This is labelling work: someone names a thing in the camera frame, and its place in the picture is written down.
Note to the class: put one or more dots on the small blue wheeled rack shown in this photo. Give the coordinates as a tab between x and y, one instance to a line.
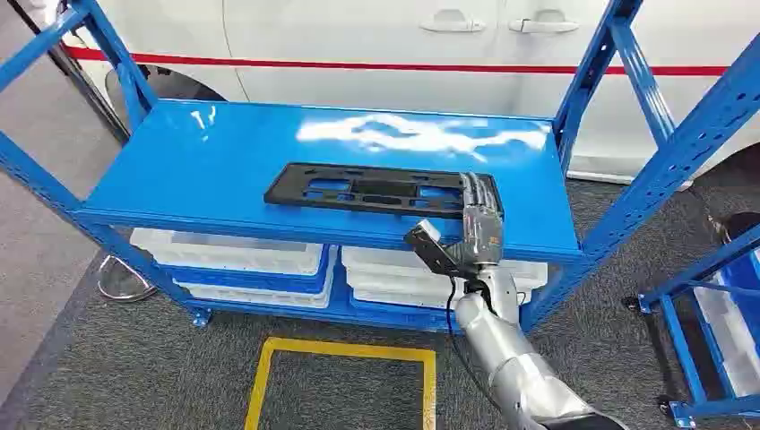
683	350

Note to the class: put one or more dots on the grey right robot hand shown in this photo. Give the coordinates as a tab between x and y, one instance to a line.
482	228

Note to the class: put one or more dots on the white translucent plastic bin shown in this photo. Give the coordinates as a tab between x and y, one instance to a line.
733	338
261	295
392	295
225	252
380	264

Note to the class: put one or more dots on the black car tyre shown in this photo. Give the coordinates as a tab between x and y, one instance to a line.
172	86

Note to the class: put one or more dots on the white car with red stripe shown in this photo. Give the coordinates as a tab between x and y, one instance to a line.
356	35

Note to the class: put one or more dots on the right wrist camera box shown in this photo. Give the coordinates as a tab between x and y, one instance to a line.
425	243

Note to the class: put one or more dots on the chrome round stand base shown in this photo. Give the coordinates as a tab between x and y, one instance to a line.
121	283

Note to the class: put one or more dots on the black plastic frame panel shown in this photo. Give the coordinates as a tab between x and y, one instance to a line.
297	190

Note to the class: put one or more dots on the large blue metal shelf rack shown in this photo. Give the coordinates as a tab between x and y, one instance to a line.
208	178

